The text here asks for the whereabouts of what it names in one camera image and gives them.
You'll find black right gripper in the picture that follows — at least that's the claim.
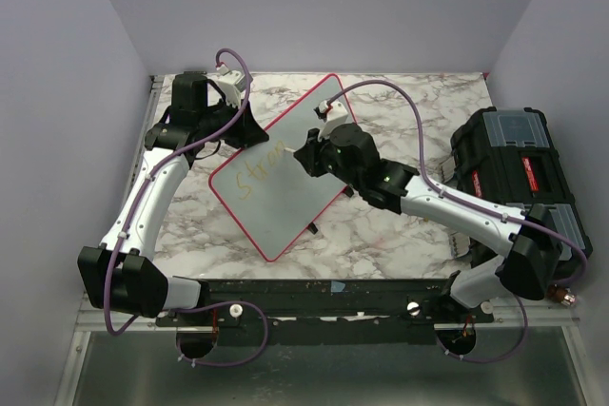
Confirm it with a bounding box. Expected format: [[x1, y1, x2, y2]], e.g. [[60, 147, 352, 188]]
[[296, 124, 363, 191]]

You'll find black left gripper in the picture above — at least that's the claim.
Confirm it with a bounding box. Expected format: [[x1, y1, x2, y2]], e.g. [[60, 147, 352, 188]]
[[199, 96, 270, 149]]

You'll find pink framed whiteboard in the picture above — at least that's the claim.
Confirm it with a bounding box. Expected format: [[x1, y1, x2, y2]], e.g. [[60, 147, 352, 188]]
[[208, 73, 345, 262]]

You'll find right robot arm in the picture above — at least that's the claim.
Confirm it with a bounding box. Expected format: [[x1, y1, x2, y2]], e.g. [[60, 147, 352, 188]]
[[293, 123, 561, 322]]

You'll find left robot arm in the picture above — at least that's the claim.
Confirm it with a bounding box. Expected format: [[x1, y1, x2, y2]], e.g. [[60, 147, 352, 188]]
[[77, 67, 269, 325]]

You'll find black whiteboard clip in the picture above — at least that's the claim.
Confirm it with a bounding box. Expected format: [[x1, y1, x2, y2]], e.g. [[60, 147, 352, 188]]
[[343, 186, 354, 198], [307, 222, 319, 234]]

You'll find black toolbox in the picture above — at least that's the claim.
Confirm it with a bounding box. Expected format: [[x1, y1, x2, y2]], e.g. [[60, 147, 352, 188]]
[[439, 106, 593, 257]]

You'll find copper connector plug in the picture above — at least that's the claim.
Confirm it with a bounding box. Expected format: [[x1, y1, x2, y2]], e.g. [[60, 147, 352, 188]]
[[546, 284, 577, 307]]

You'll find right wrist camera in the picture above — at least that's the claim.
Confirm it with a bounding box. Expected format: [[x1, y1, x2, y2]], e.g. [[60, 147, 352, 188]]
[[314, 101, 349, 141]]

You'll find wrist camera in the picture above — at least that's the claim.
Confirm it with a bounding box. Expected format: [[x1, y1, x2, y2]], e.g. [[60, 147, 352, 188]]
[[314, 101, 349, 141], [215, 64, 246, 109]]

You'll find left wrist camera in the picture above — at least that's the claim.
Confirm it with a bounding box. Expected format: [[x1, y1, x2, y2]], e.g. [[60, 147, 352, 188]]
[[215, 64, 246, 109]]

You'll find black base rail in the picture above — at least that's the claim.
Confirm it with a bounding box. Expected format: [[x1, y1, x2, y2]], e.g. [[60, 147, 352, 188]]
[[156, 280, 494, 347]]

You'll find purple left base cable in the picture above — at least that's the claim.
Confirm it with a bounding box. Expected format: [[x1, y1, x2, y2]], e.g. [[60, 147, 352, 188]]
[[178, 300, 272, 370]]

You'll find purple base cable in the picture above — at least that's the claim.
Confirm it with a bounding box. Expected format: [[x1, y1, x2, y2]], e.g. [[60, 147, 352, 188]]
[[178, 300, 272, 370], [442, 291, 531, 363]]

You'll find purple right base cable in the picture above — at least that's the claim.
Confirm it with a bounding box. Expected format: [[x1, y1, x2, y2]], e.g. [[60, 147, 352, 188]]
[[442, 291, 531, 363]]

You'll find aluminium frame rail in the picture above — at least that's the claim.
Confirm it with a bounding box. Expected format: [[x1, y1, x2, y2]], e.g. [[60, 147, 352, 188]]
[[100, 75, 165, 333]]

